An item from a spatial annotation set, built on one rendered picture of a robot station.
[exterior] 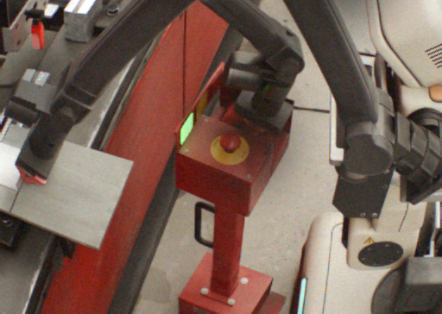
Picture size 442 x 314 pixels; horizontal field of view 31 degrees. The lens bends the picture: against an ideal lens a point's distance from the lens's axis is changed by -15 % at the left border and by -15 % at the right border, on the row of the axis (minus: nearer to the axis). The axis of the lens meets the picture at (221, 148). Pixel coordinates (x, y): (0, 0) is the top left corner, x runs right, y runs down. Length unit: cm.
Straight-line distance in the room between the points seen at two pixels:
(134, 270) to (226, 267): 36
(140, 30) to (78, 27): 72
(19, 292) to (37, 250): 11
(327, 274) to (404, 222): 61
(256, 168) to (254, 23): 30
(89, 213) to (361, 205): 47
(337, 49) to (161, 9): 22
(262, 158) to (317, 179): 96
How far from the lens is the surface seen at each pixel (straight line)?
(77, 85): 120
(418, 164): 125
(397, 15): 126
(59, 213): 143
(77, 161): 148
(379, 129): 119
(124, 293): 242
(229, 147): 173
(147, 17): 107
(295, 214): 262
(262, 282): 236
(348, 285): 219
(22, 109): 129
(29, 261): 153
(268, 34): 161
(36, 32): 142
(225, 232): 205
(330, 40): 106
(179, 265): 252
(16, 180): 147
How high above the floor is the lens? 218
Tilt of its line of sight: 53 degrees down
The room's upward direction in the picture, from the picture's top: 3 degrees clockwise
